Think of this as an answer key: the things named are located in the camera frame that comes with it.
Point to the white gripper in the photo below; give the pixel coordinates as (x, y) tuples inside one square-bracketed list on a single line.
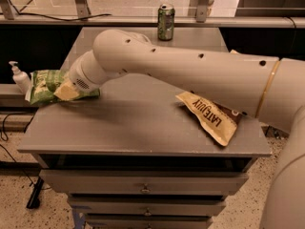
[(77, 78)]

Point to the green jalapeno chip bag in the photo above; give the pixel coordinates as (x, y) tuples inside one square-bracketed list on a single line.
[(44, 83)]

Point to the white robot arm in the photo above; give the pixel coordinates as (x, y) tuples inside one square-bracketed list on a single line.
[(267, 88)]

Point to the brown Late July chip bag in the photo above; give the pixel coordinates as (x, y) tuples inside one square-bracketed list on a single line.
[(219, 122)]

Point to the white pump dispenser bottle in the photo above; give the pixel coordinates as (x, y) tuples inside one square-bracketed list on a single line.
[(20, 78)]

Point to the grey drawer cabinet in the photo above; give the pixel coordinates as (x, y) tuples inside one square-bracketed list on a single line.
[(135, 157)]

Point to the black floor stand foot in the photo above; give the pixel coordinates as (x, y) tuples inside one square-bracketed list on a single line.
[(34, 201)]

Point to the green soda can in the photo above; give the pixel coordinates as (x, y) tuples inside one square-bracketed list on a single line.
[(165, 23)]

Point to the grey metal railing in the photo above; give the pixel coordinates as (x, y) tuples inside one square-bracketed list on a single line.
[(190, 13)]

